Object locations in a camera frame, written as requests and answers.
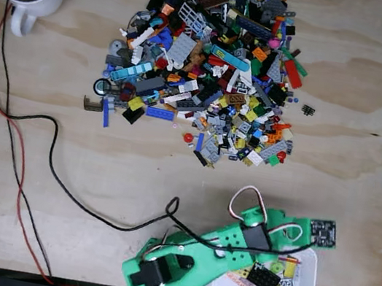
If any brown Lego plate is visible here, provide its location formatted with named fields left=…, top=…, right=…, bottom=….
left=225, top=92, right=247, bottom=107

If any yellow Lego brick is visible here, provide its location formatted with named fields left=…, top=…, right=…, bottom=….
left=281, top=255, right=300, bottom=280
left=125, top=94, right=147, bottom=112

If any olive Lego bracket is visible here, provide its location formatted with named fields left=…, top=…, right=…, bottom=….
left=82, top=94, right=106, bottom=113

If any white servo cable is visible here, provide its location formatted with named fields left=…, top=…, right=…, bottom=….
left=227, top=182, right=273, bottom=227

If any bright green Lego plate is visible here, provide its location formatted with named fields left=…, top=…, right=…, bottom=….
left=266, top=153, right=282, bottom=168

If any square grey Lego plate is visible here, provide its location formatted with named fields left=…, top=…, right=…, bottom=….
left=164, top=30, right=200, bottom=65

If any orange Lego brick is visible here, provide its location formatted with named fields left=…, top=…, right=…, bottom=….
left=251, top=45, right=270, bottom=62

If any thin black cable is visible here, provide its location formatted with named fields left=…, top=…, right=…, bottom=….
left=0, top=1, right=98, bottom=277

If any long light blue Lego piece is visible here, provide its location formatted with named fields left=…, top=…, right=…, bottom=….
left=208, top=44, right=252, bottom=72

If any red translucent Lego bar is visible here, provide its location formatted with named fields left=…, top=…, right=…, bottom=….
left=277, top=255, right=303, bottom=266

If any yellow technic Lego beam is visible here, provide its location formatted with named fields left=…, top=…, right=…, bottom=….
left=233, top=265, right=252, bottom=279

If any narrow blue Lego plate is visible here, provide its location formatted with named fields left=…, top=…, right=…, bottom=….
left=99, top=96, right=115, bottom=128
left=195, top=132, right=206, bottom=152

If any small black studded Lego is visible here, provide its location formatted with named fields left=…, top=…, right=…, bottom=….
left=300, top=103, right=316, bottom=117

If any long dark blue Lego plate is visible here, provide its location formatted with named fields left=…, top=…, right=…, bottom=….
left=232, top=12, right=276, bottom=42

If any large black Lego plate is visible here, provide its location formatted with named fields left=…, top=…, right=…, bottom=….
left=244, top=260, right=284, bottom=286

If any grey wedge Lego plate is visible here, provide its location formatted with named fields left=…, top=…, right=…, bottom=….
left=264, top=51, right=288, bottom=85

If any black camera circuit board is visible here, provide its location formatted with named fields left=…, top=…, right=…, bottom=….
left=307, top=216, right=341, bottom=251

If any white Lego lattice fence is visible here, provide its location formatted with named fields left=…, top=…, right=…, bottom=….
left=176, top=0, right=206, bottom=29

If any black Lego slope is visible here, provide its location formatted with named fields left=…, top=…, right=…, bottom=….
left=119, top=104, right=145, bottom=127

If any black Lego bar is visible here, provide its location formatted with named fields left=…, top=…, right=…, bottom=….
left=191, top=150, right=211, bottom=167

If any long white Lego plate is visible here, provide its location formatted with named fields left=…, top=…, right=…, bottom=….
left=163, top=88, right=193, bottom=109

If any light blue Lego plate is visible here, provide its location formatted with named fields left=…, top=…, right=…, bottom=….
left=108, top=56, right=154, bottom=88

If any grey round Lego disc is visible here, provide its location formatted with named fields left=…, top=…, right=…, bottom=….
left=107, top=38, right=127, bottom=57

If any white Lego bar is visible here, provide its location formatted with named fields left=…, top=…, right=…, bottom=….
left=130, top=23, right=157, bottom=52

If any dark red Lego piece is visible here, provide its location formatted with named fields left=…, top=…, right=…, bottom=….
left=119, top=81, right=139, bottom=104

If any dark grey Lego brick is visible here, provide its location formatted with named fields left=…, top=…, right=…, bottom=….
left=133, top=73, right=166, bottom=97

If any round Lego wheel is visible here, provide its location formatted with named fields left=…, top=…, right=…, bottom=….
left=91, top=76, right=113, bottom=98

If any lime green Lego piece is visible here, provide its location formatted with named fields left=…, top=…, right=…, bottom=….
left=268, top=259, right=287, bottom=276

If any red cable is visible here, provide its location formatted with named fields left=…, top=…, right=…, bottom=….
left=0, top=0, right=184, bottom=286

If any black camera cable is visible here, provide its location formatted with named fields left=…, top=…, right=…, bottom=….
left=0, top=68, right=334, bottom=268

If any red Lego plate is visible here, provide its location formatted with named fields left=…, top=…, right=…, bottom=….
left=278, top=58, right=308, bottom=91

